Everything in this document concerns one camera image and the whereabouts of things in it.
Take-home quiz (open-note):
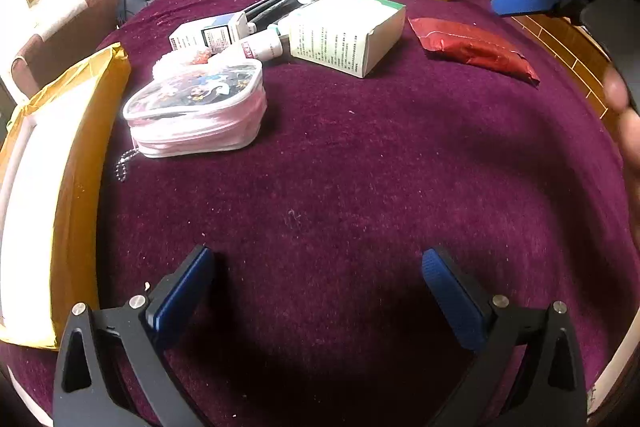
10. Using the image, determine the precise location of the long white box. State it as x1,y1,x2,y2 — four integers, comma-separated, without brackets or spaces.
169,23,207,52

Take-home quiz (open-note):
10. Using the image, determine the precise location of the clear cartoon print pouch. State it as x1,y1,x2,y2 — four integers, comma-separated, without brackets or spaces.
116,59,268,184

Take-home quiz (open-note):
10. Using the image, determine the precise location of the white tube red label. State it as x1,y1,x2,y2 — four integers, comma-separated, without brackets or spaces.
222,31,283,62

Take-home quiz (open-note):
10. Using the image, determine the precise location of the yellow cardboard box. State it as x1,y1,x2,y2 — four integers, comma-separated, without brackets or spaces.
0,43,132,350

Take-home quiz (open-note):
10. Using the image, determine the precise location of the brown armchair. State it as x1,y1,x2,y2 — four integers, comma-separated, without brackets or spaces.
10,0,123,100

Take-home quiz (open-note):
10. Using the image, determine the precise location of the person's right hand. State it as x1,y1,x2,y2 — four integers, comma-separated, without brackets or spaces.
602,64,640,168

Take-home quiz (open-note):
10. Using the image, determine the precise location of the wooden cabinet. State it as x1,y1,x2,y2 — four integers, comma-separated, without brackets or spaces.
452,0,616,122

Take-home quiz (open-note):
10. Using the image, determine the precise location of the blue white medicine box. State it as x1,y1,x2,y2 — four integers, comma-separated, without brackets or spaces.
200,13,249,52

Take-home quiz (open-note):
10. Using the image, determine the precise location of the maroon velvet tablecloth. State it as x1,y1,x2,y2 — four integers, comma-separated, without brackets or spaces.
0,0,631,427

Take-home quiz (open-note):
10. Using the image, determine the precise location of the green white carton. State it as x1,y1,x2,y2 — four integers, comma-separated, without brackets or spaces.
289,0,407,78

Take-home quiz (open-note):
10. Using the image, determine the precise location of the black marker red end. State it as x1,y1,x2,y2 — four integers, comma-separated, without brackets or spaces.
249,1,299,28

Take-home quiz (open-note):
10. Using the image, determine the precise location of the red foil packet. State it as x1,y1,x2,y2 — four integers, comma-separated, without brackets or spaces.
408,17,541,85

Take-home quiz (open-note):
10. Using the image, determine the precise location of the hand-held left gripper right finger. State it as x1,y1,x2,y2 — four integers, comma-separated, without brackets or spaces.
421,246,587,427

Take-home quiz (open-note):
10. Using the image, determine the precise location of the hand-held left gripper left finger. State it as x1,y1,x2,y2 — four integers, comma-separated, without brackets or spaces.
52,244,216,427

